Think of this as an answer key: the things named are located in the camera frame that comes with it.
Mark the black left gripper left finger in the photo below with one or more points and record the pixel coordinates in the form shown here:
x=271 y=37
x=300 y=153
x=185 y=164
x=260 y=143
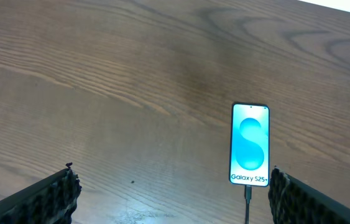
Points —
x=51 y=200

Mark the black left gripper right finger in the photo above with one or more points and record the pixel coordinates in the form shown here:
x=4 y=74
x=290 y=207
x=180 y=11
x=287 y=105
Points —
x=293 y=202

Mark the blue Galaxy smartphone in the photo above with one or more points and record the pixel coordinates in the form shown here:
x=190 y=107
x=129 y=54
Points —
x=249 y=160

